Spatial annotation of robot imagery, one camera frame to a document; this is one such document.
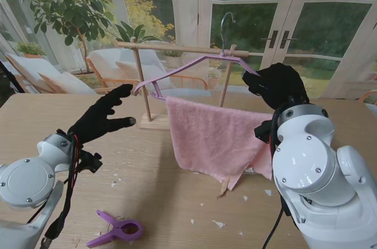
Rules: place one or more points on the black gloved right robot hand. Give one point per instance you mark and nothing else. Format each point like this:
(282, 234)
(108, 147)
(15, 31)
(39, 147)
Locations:
(277, 84)

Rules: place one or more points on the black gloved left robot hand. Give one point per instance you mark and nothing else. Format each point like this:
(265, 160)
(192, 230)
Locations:
(97, 119)

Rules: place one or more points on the pink square towel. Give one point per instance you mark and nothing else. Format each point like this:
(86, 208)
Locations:
(215, 140)

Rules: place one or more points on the purple clothes hanger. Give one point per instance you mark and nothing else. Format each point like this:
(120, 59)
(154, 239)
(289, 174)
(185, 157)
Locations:
(188, 66)

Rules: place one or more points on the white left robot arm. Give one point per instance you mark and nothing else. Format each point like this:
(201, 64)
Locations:
(26, 190)

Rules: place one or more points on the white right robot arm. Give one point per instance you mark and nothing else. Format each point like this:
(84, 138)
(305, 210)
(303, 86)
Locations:
(318, 178)

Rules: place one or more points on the purple plastic clothes peg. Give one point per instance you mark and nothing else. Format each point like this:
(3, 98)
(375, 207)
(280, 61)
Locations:
(117, 228)

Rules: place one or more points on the white flowering pot plant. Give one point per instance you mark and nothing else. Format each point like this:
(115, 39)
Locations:
(307, 88)

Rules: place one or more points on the white cushioned lounge chair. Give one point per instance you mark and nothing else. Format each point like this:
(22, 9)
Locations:
(32, 69)
(106, 60)

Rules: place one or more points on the small green pot plant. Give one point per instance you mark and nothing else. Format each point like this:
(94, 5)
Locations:
(29, 49)

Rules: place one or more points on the wooden hanging rack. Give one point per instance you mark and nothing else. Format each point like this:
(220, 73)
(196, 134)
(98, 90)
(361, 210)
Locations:
(182, 48)

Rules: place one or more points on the leafy potted tree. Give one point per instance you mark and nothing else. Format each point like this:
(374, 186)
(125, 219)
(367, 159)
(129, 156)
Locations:
(67, 4)

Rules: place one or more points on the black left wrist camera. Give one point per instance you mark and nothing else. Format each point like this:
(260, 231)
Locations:
(89, 162)

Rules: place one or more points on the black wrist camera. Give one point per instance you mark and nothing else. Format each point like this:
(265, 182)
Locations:
(89, 162)
(263, 132)

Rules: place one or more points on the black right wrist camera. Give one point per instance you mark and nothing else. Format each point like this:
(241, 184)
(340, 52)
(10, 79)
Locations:
(263, 132)

